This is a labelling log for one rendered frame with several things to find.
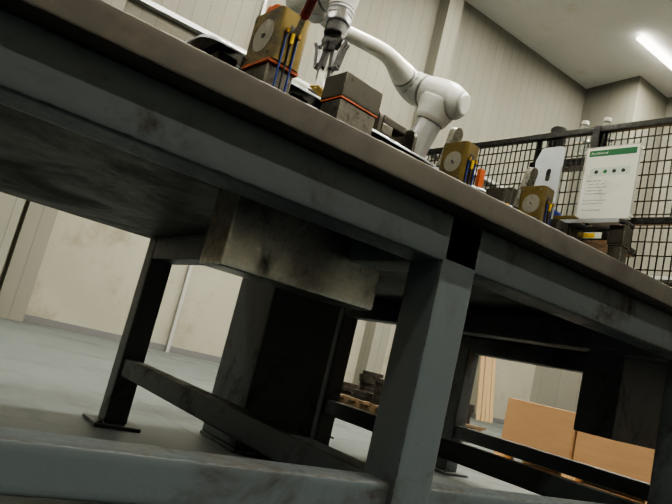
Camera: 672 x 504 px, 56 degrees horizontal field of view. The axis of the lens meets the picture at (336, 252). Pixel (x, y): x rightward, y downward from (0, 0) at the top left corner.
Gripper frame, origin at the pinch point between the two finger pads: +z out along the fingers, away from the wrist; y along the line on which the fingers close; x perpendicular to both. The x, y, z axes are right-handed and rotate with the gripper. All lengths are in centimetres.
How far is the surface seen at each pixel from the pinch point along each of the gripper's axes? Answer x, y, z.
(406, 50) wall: 676, -358, -426
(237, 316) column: 39, -41, 79
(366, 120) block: -37, 43, 31
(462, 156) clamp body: -4, 55, 26
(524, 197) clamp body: 30, 64, 25
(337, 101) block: -45, 39, 30
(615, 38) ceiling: 911, -86, -571
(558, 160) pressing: 68, 63, -2
